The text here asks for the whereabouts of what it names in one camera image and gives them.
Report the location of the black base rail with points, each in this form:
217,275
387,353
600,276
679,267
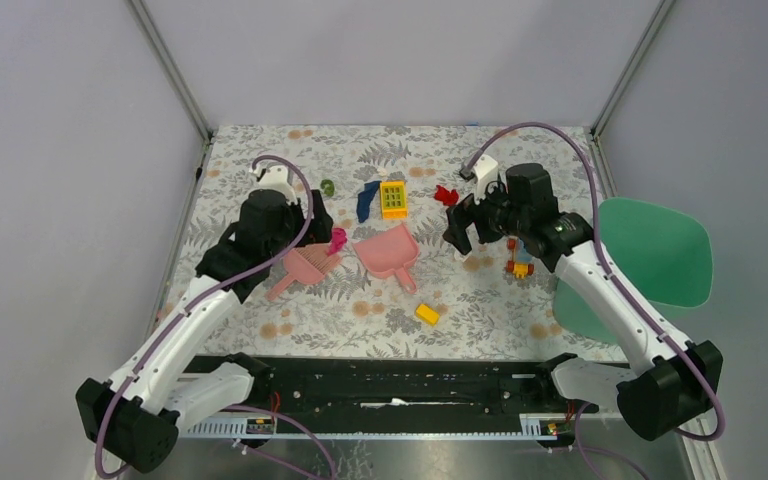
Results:
401,397

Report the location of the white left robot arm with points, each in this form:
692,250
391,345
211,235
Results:
135,417

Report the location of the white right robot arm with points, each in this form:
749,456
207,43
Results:
669,380

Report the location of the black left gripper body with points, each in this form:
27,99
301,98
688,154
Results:
316,230

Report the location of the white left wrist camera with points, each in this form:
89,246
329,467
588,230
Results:
276,178

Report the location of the small yellow block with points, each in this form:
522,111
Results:
427,314

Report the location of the floral table mat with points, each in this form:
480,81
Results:
398,290

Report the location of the pink hand brush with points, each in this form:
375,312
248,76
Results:
307,265

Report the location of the green paper scrap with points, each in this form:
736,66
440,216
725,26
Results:
327,188

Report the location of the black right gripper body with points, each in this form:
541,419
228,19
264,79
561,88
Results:
493,216

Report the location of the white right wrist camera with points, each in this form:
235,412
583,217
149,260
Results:
483,169

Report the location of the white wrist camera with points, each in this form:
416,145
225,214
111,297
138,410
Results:
276,178
483,169

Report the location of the toy brick car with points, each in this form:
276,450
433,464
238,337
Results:
520,264

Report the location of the pink dustpan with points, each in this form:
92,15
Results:
390,254

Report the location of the green trash bin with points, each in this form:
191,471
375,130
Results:
665,253

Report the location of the yellow grid toy block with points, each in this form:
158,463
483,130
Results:
393,200

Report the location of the magenta paper scrap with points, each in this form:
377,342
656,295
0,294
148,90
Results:
338,241

